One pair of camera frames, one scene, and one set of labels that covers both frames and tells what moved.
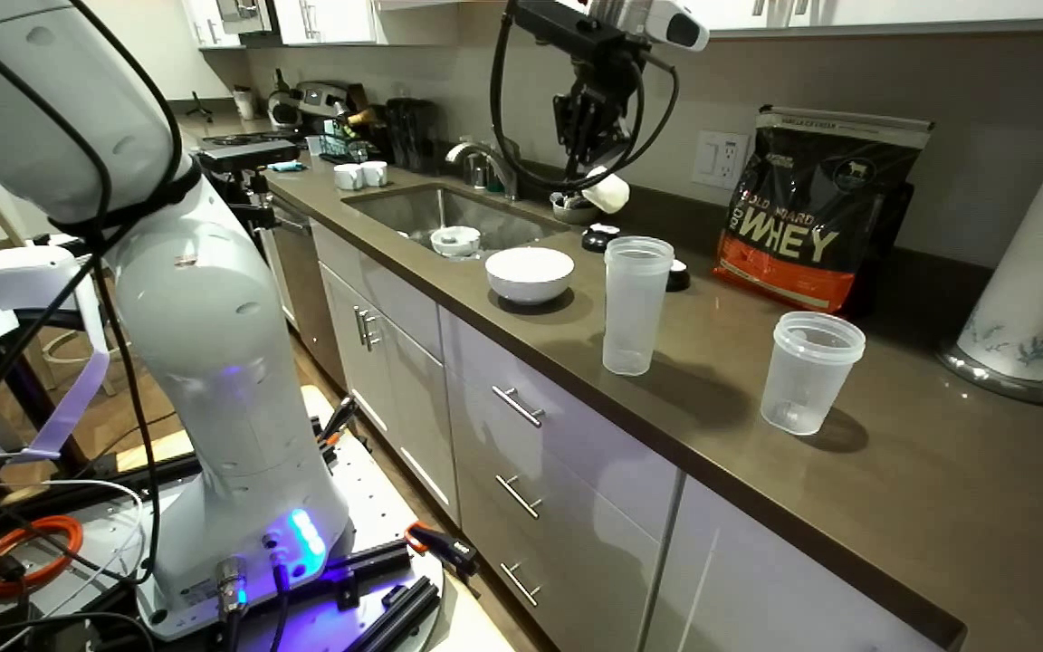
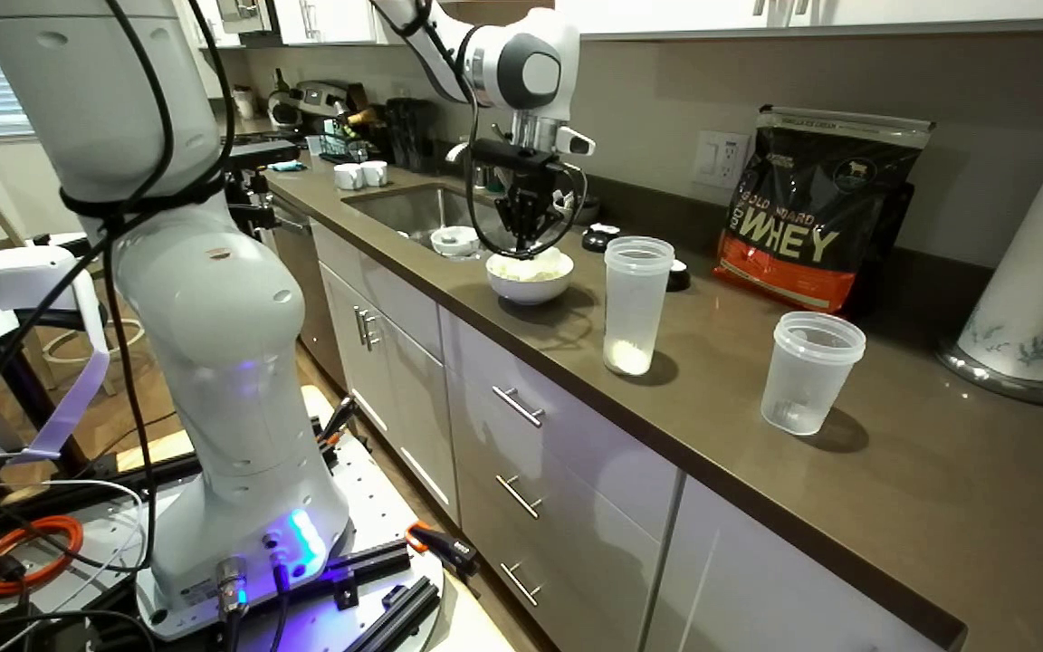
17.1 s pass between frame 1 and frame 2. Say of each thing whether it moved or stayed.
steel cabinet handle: stayed
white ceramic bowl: stayed
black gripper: moved
